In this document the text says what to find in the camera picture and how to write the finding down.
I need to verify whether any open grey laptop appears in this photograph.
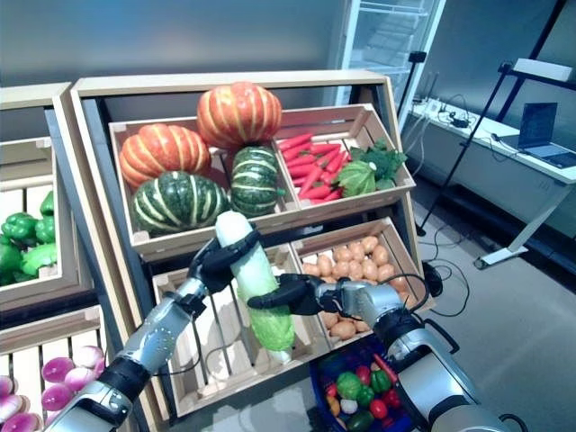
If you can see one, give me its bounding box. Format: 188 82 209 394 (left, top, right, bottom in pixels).
498 102 576 170

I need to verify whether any large wooden crate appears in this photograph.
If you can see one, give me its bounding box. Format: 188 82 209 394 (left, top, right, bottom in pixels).
109 117 301 262

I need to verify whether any small green toy pepper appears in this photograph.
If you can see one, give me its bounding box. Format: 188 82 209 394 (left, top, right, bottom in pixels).
370 369 392 394
355 385 376 409

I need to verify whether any wooden display stand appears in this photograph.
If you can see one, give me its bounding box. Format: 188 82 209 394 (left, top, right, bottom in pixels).
0 82 112 432
44 69 427 432

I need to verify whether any black round stand base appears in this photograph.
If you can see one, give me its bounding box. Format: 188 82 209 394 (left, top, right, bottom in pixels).
421 262 446 297

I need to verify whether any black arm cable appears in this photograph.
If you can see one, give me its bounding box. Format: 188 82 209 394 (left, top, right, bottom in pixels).
346 273 460 356
152 308 206 378

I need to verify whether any black floor cable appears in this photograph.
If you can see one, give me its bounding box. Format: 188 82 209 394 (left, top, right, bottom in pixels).
418 215 481 319

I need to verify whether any blue plastic shopping basket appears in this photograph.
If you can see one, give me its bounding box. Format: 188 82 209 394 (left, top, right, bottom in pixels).
309 337 418 432

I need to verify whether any orange striped pumpkin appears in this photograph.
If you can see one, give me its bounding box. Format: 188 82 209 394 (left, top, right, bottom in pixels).
119 123 212 190
196 81 284 151

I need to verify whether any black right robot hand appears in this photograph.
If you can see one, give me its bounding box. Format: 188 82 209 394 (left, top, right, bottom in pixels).
247 272 339 317

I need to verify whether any light green cabbage head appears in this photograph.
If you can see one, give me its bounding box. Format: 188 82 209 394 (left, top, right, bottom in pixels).
337 160 378 198

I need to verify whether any long white box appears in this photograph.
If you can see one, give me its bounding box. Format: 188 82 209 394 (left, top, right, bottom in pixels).
512 57 575 83

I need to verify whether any green striped pumpkin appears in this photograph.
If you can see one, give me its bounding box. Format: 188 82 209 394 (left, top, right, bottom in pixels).
229 145 287 217
132 170 231 236

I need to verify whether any white desk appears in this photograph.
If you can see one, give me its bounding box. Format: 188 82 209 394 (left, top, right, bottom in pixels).
402 99 576 271

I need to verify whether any dark green toy vegetable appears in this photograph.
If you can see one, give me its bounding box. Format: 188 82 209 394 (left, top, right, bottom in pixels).
346 411 375 432

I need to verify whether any small green toy lettuce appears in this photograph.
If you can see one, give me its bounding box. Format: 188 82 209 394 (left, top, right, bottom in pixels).
336 371 364 400

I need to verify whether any black sensor on pole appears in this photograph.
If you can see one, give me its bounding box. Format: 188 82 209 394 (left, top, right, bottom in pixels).
398 50 428 131

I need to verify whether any black metal shelf rack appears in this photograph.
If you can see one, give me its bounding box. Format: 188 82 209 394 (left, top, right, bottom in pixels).
414 0 576 238

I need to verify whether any dark green leaf bunch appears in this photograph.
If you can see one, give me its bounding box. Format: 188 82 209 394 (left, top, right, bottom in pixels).
348 138 409 191

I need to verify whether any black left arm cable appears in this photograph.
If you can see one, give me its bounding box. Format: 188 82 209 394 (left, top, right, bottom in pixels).
152 308 206 378

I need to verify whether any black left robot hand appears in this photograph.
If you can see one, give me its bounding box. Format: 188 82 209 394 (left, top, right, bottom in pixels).
187 229 263 296

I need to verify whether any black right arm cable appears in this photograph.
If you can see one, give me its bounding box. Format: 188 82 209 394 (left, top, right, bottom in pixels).
346 273 460 356

